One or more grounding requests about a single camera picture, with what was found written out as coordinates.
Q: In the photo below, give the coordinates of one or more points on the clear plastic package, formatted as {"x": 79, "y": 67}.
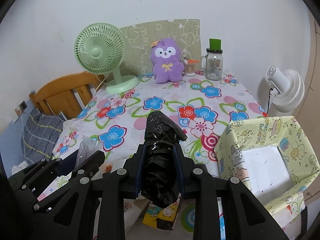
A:
{"x": 87, "y": 147}

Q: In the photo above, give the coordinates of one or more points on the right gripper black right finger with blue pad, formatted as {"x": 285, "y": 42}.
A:
{"x": 243, "y": 214}

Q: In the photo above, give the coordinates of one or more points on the grey plaid pillow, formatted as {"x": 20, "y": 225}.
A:
{"x": 40, "y": 135}

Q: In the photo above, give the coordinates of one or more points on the yellow cartoon book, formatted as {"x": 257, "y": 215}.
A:
{"x": 162, "y": 219}

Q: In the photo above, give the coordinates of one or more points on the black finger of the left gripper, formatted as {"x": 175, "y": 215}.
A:
{"x": 69, "y": 212}
{"x": 28, "y": 184}

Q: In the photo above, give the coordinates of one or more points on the white standing fan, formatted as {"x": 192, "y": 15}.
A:
{"x": 280, "y": 92}

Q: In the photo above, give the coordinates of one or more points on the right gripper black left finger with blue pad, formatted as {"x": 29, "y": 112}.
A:
{"x": 121, "y": 184}

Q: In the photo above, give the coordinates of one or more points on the green cup on jar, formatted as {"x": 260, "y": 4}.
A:
{"x": 214, "y": 44}

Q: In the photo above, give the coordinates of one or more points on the toothpick jar orange lid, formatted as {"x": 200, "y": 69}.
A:
{"x": 190, "y": 66}

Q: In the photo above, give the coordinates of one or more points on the wooden chair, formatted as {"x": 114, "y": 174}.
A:
{"x": 66, "y": 94}

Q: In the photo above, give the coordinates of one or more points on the floral tablecloth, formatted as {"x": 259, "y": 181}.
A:
{"x": 161, "y": 173}

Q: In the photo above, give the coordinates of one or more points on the yellow cartoon storage box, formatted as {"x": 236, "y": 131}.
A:
{"x": 273, "y": 157}

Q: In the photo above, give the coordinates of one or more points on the green desk fan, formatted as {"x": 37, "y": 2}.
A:
{"x": 100, "y": 49}

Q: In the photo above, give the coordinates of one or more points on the black plastic bag roll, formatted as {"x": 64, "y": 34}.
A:
{"x": 159, "y": 181}

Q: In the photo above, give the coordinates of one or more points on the purple plush toy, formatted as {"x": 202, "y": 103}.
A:
{"x": 166, "y": 60}

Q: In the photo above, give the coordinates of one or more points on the green cartoon paper board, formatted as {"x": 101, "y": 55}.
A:
{"x": 140, "y": 37}

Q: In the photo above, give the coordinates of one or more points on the glass mason jar mug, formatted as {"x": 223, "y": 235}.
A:
{"x": 212, "y": 64}

